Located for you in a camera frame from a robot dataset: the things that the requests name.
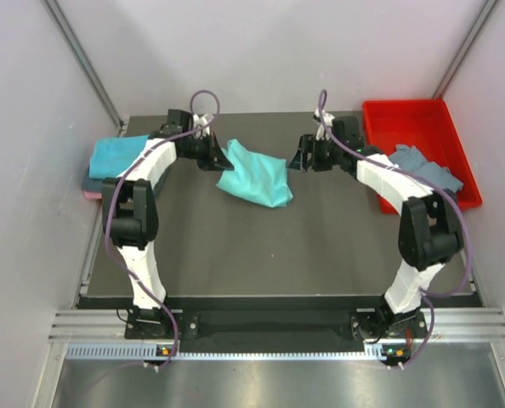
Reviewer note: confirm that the folded pink t-shirt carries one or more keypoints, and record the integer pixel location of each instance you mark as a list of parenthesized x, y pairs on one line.
[(91, 195)]

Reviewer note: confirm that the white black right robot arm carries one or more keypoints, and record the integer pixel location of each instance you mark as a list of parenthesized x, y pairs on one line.
[(430, 233)]

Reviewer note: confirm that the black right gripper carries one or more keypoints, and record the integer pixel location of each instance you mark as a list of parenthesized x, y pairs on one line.
[(300, 161)]

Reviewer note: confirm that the slotted grey cable duct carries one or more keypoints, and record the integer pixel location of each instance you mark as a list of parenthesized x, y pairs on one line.
[(157, 352)]

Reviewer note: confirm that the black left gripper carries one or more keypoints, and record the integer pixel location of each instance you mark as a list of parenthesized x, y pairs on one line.
[(214, 158)]

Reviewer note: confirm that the right aluminium corner post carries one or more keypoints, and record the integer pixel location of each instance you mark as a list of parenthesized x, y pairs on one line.
[(479, 23)]

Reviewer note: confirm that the red plastic bin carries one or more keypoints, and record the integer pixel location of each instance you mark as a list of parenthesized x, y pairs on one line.
[(427, 125)]

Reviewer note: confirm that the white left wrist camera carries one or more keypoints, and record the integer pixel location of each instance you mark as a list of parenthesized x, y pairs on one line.
[(201, 123)]

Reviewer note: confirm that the aluminium corner post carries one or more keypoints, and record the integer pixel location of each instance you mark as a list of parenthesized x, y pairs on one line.
[(479, 23), (58, 16)]

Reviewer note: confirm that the folded blue t-shirt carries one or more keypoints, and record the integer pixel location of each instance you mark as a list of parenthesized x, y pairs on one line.
[(112, 156)]

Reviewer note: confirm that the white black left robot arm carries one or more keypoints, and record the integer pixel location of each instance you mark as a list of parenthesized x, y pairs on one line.
[(130, 218)]

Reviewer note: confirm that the grey-blue t-shirt in bin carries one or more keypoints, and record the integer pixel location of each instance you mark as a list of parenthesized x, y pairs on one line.
[(412, 160)]

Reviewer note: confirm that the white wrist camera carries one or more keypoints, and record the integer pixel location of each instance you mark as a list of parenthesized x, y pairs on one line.
[(201, 123), (324, 120)]

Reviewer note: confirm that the left aluminium corner post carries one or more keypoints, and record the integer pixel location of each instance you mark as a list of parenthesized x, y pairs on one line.
[(58, 16)]

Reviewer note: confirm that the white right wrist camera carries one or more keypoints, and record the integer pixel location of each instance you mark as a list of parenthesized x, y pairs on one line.
[(324, 120)]

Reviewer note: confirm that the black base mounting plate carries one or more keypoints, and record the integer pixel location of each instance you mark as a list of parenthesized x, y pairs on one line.
[(349, 326)]

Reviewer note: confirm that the turquoise t-shirt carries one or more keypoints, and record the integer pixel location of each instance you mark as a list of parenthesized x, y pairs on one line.
[(256, 177)]

